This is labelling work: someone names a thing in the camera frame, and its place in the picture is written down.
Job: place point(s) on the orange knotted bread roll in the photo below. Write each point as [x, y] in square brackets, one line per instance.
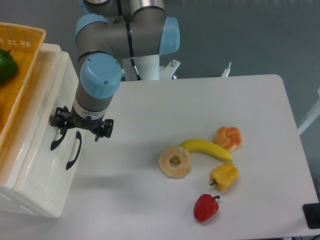
[229, 138]

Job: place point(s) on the red bell pepper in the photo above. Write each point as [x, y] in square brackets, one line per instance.
[205, 207]

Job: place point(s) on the black device at table edge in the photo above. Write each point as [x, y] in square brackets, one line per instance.
[312, 215]

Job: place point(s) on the black lower drawer handle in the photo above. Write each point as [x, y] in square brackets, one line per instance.
[75, 152]

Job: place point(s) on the black drawer handle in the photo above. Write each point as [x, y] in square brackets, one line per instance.
[75, 152]
[57, 142]

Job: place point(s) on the yellow bell pepper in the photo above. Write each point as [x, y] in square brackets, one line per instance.
[223, 176]

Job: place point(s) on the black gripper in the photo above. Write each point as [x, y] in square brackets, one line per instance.
[64, 120]

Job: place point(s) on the green bell pepper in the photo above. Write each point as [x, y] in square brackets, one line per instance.
[8, 66]

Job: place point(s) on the yellow banana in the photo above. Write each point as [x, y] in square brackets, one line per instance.
[206, 147]

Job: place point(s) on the white plastic drawer cabinet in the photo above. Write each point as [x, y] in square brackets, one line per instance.
[32, 201]

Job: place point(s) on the black top drawer handle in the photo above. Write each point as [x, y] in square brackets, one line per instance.
[57, 142]

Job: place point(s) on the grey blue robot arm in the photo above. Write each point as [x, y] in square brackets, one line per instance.
[108, 31]

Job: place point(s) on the orange woven basket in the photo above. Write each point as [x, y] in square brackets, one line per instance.
[24, 43]

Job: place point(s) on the white frame at right edge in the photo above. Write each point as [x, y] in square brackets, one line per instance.
[310, 116]

